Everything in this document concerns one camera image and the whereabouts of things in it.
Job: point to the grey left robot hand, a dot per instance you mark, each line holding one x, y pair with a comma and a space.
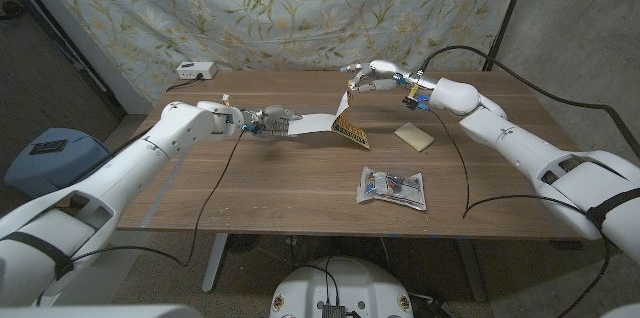
272, 120

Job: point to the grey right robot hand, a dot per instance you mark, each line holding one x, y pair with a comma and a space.
387, 75

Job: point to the white sticker release liner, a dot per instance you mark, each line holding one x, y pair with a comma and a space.
312, 124

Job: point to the yellow new driver bumper sticker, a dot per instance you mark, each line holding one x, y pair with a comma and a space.
352, 130

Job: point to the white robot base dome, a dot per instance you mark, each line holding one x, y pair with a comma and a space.
345, 283

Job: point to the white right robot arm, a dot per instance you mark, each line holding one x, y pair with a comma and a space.
510, 138

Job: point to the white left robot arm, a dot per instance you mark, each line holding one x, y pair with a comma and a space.
150, 158

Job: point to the beige sponge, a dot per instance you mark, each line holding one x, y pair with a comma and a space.
412, 136

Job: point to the clear plastic parts package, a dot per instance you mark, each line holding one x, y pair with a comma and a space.
392, 188

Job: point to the white power box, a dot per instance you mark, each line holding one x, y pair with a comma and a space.
196, 70

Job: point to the floral butterfly backdrop cloth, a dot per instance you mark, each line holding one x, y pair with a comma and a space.
300, 18

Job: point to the black backdrop pole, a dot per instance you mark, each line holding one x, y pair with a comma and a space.
506, 18

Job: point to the metal table leg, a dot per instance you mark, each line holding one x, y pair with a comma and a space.
215, 263
472, 270

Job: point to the black device on bin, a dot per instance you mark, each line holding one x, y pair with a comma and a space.
48, 147

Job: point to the blue plastic bin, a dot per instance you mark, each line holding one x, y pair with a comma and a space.
50, 163

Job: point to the black door frame strip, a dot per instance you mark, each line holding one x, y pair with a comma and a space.
97, 80

